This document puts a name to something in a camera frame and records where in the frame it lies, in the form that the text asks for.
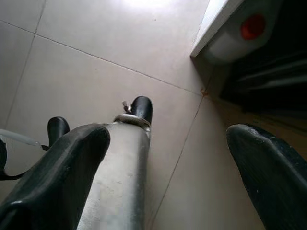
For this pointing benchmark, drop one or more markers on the white panel edge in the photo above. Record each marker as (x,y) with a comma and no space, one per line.
(211,21)

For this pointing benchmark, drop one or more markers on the silver robot right leg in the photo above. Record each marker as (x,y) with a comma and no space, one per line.
(120,167)

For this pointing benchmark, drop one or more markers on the white jug red cap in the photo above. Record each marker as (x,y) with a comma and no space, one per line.
(230,45)

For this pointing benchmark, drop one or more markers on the silver robot left leg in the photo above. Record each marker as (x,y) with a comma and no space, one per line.
(16,136)

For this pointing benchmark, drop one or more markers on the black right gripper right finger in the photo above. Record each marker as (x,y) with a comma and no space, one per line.
(275,182)

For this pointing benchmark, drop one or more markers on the black robot foot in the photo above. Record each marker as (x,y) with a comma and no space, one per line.
(142,107)
(58,129)

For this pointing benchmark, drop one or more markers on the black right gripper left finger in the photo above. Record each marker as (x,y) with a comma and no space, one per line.
(52,182)

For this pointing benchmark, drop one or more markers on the black fridge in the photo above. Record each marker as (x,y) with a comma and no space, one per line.
(275,79)

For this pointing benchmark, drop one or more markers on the silver robot leg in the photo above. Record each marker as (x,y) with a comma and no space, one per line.
(120,167)
(16,136)

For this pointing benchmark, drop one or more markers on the black robot right foot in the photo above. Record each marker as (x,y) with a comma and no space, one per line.
(142,107)

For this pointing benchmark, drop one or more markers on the black robot left foot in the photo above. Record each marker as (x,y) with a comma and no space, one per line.
(58,129)

